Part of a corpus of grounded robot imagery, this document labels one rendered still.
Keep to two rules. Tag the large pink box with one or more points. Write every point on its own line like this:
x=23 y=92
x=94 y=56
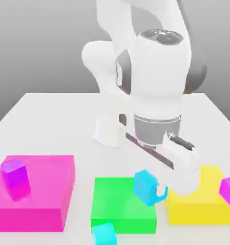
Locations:
x=46 y=181

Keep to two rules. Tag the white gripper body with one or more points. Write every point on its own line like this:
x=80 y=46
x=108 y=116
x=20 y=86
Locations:
x=184 y=172

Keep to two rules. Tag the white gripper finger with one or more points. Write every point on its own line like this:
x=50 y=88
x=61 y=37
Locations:
x=161 y=190

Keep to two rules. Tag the small cyan cube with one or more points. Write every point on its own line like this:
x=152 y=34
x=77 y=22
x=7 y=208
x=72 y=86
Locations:
x=104 y=235
x=144 y=186

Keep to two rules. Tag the large yellow box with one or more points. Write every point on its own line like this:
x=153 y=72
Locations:
x=199 y=208

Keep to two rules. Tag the large green box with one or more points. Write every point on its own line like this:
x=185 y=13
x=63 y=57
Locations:
x=117 y=210

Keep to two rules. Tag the small purple cube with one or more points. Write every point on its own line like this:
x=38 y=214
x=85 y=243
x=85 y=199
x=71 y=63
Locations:
x=15 y=180

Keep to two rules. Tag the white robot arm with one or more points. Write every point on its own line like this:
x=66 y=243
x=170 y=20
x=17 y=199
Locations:
x=157 y=76

